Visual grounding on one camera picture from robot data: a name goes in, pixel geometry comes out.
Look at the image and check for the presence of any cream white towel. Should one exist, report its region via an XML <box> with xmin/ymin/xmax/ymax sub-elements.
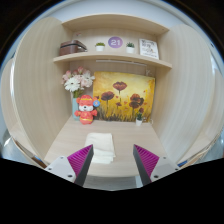
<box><xmin>84</xmin><ymin>132</ymin><xmax>117</xmax><ymax>165</ymax></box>

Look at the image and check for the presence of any yellow poppy flower painting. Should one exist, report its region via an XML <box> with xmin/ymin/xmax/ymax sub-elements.
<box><xmin>92</xmin><ymin>70</ymin><xmax>156</xmax><ymax>123</ymax></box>

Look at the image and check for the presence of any small white potted plant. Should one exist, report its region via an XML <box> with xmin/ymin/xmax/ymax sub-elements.
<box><xmin>135</xmin><ymin>112</ymin><xmax>144</xmax><ymax>127</ymax></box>

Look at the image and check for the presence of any white light bar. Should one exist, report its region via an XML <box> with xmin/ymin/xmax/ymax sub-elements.
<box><xmin>95</xmin><ymin>59</ymin><xmax>150</xmax><ymax>68</ymax></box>

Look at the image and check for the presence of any teal flower vase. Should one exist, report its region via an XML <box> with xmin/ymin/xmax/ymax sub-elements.
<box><xmin>71</xmin><ymin>96</ymin><xmax>81</xmax><ymax>121</ymax></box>

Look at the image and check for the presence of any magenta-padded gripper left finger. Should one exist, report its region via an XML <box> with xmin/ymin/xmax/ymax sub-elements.
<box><xmin>44</xmin><ymin>144</ymin><xmax>95</xmax><ymax>187</ymax></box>

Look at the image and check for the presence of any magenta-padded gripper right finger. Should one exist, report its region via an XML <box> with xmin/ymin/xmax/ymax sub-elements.
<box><xmin>132</xmin><ymin>144</ymin><xmax>181</xmax><ymax>187</ymax></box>

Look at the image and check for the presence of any red plush bear toy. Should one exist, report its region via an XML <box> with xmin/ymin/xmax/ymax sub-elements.
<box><xmin>74</xmin><ymin>94</ymin><xmax>101</xmax><ymax>125</ymax></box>

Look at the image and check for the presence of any pink and white flower bouquet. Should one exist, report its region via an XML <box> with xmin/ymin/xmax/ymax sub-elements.
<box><xmin>61</xmin><ymin>65</ymin><xmax>96</xmax><ymax>99</ymax></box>

